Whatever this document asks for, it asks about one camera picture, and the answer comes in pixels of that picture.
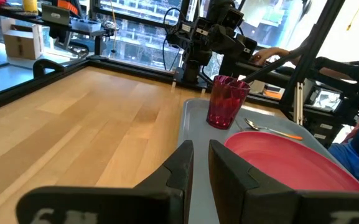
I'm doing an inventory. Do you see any red faceted plastic cup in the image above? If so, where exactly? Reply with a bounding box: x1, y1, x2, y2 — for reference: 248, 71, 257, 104
206, 74, 251, 131

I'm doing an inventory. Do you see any black equipment box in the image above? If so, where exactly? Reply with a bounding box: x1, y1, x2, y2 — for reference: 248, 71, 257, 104
303, 107, 354, 149

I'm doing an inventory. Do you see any pink plastic plate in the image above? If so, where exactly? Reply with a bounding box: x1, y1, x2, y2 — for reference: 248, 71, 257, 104
224, 130, 359, 192

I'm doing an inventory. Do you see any person's hand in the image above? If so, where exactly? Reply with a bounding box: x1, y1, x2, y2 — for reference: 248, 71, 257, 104
249, 46, 292, 67

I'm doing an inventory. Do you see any light blue plastic tray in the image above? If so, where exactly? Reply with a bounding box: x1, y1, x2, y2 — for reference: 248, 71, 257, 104
177, 98, 348, 224

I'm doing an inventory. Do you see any small display screen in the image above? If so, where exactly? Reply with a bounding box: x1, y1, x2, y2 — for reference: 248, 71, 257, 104
303, 79, 343, 113

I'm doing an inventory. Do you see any black desk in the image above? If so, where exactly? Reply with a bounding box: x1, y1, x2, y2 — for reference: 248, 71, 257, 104
0, 6, 118, 58

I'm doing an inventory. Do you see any yellow cup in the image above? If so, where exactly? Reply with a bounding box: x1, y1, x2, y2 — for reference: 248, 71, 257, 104
22, 0, 39, 13

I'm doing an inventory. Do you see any yellow cord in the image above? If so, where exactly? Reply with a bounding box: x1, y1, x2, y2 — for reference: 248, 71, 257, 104
346, 0, 359, 31

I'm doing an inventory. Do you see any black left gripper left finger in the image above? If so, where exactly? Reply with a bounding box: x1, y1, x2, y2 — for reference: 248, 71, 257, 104
16, 139, 195, 224

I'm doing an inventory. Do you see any black diagonal frame brace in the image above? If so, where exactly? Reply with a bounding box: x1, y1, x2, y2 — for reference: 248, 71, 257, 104
240, 46, 310, 85

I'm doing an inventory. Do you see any person's forearm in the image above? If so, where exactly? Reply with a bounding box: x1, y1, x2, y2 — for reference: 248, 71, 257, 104
286, 51, 354, 81

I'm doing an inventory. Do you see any silver laptop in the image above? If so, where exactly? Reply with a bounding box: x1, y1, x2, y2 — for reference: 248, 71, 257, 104
41, 3, 71, 26

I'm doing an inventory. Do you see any cardboard box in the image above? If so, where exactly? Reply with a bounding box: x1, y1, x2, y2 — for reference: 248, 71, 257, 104
3, 24, 45, 60

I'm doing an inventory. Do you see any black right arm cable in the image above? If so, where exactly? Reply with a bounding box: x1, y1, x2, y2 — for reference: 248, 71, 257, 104
162, 6, 185, 72

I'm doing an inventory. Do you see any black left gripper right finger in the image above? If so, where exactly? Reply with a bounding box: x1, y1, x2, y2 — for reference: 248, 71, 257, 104
208, 139, 359, 224

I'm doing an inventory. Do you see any silver metal spoon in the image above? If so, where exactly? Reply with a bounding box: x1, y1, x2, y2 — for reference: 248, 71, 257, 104
243, 117, 304, 141

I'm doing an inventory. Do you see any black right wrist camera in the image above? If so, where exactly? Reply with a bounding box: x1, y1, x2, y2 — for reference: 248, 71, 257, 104
221, 6, 245, 31

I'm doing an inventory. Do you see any silver aluminium bracket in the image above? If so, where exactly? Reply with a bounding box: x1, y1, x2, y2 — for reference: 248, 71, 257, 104
293, 81, 304, 126

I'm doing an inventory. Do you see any white container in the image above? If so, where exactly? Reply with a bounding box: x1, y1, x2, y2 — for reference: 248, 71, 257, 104
70, 18, 102, 34

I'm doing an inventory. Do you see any black aluminium frame post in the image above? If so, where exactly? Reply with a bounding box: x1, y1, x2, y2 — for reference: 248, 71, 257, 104
278, 0, 347, 108

